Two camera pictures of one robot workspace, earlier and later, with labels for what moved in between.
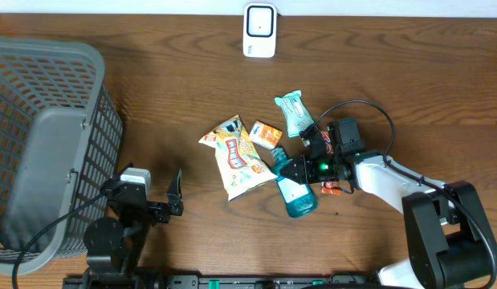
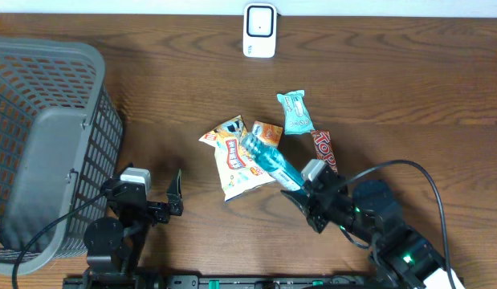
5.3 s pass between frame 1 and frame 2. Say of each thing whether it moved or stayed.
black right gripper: moved
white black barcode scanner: stayed
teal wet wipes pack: stayed
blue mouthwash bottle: moved
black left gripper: stayed
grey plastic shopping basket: stayed
